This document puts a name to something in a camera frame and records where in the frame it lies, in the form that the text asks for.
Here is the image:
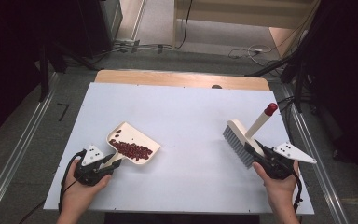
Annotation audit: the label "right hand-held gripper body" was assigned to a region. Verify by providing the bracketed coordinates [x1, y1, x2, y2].
[261, 141, 318, 181]

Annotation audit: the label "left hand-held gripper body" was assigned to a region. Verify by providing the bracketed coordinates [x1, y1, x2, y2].
[73, 144, 115, 188]

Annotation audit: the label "pile of red beans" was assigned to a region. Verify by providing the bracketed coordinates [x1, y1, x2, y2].
[108, 129, 154, 162]

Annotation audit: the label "cream brush with red tip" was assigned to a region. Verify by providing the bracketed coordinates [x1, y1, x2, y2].
[222, 102, 279, 169]

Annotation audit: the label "cream plastic dustpan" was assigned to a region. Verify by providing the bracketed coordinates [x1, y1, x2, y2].
[101, 120, 162, 171]

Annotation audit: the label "person's right hand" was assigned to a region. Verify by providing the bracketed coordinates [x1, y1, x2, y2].
[252, 160, 300, 211]

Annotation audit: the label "person's left hand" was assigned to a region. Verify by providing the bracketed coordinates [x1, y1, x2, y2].
[62, 159, 113, 211]

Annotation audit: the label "black tripod legs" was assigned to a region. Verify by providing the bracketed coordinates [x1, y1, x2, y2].
[244, 54, 313, 114]

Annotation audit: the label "person's dark clothing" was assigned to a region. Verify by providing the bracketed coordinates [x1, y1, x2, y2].
[103, 213, 260, 224]

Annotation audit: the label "black metal stand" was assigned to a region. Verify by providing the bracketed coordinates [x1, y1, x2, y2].
[37, 38, 51, 103]

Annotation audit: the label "wooden table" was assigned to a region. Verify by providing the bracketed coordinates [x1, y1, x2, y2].
[93, 69, 271, 92]

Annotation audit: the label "brown cardboard panel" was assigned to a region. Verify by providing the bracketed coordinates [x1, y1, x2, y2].
[268, 26, 303, 58]

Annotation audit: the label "grey power strip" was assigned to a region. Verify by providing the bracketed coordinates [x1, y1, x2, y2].
[115, 38, 141, 49]

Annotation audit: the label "black cabinet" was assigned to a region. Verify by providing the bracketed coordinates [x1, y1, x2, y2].
[78, 0, 123, 59]

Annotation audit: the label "pale wooden shelf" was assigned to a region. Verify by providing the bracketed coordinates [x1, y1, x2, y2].
[172, 0, 322, 49]

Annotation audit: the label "metal floor rail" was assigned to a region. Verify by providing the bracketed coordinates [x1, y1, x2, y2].
[0, 72, 59, 224]
[281, 83, 350, 224]

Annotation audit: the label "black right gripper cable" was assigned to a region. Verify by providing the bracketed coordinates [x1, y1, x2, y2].
[292, 169, 304, 214]

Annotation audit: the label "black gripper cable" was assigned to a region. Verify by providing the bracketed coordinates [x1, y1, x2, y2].
[292, 169, 304, 214]
[58, 149, 87, 214]

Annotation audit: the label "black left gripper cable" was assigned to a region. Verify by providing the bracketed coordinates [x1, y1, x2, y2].
[58, 149, 87, 214]

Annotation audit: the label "white floor cable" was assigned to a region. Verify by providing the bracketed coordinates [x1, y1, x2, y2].
[227, 43, 276, 67]

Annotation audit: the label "black hanging cable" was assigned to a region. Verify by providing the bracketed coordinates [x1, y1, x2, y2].
[174, 0, 194, 50]

